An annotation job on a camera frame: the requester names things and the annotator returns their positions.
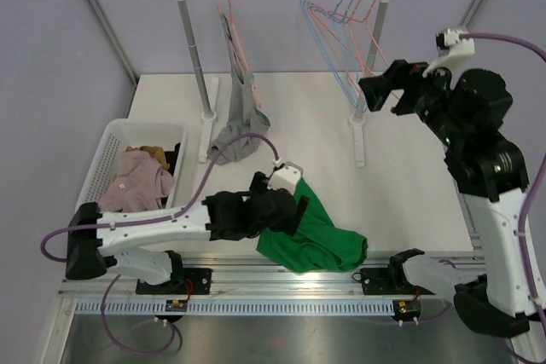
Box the mauve pink tank top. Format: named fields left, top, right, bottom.
left=99, top=151, right=174, bottom=212

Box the pink hanger of brown top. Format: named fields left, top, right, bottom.
left=306, top=0, right=379, bottom=89

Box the silver clothes rack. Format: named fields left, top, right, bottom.
left=176, top=0, right=370, bottom=168

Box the white plastic basket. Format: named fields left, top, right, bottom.
left=76, top=118, right=188, bottom=206

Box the blue hanger of mauve top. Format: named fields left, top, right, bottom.
left=305, top=0, right=368, bottom=101

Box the green tank top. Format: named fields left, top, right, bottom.
left=256, top=180, right=369, bottom=273

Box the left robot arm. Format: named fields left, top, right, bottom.
left=65, top=164, right=309, bottom=295

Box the black tank top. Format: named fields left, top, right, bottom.
left=165, top=142, right=181, bottom=176

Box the left aluminium frame post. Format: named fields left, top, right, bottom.
left=61, top=0, right=140, bottom=88

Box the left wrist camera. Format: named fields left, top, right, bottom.
left=267, top=159, right=304, bottom=194

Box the white slotted cable duct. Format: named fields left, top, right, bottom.
left=76, top=298, right=421, bottom=316

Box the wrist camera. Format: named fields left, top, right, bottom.
left=267, top=159, right=304, bottom=194
left=422, top=26, right=475, bottom=78

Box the brown tank top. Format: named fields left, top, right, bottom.
left=125, top=146, right=170, bottom=170

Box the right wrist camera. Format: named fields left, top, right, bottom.
left=422, top=26, right=475, bottom=78

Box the pink hanger of black top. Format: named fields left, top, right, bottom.
left=334, top=0, right=390, bottom=77

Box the blue hanger of green top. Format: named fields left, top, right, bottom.
left=299, top=0, right=368, bottom=112

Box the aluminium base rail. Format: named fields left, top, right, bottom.
left=57, top=251, right=490, bottom=299

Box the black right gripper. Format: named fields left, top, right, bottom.
left=360, top=56, right=465, bottom=148

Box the pink hanger of grey top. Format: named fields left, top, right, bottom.
left=227, top=0, right=263, bottom=108

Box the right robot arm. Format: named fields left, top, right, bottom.
left=358, top=60, right=545, bottom=338

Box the grey tank top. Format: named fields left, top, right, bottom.
left=207, top=12, right=270, bottom=159

